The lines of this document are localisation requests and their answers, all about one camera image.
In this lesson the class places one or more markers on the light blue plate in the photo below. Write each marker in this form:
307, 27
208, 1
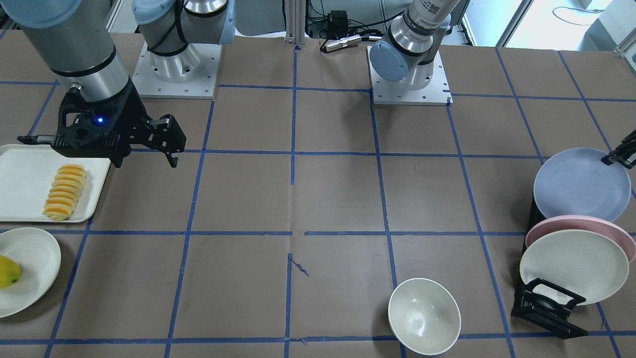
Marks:
577, 182

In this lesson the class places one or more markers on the black dish rack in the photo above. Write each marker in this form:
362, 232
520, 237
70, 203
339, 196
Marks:
546, 312

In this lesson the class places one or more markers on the yellow lemon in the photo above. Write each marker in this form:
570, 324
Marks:
10, 272

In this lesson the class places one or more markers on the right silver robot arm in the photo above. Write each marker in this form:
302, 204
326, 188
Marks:
76, 46

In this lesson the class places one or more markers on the aluminium frame post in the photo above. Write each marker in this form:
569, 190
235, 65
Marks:
295, 12

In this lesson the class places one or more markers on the cream bowl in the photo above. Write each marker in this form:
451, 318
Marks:
424, 316

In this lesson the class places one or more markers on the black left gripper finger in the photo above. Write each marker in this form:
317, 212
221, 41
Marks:
624, 154

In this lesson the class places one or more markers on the cream plate in rack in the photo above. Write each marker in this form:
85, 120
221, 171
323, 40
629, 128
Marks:
586, 263

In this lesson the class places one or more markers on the sliced yellow bread loaf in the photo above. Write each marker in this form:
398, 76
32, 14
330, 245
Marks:
65, 192

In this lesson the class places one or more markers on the white rectangular tray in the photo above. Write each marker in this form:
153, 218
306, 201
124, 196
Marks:
26, 176

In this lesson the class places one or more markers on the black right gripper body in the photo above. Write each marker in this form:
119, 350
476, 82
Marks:
133, 117

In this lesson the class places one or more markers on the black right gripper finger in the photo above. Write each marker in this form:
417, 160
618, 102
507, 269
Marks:
163, 134
36, 139

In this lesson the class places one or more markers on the cream round plate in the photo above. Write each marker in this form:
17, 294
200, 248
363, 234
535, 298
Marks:
38, 254

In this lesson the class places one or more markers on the pink plate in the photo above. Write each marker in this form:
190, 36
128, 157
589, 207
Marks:
586, 223

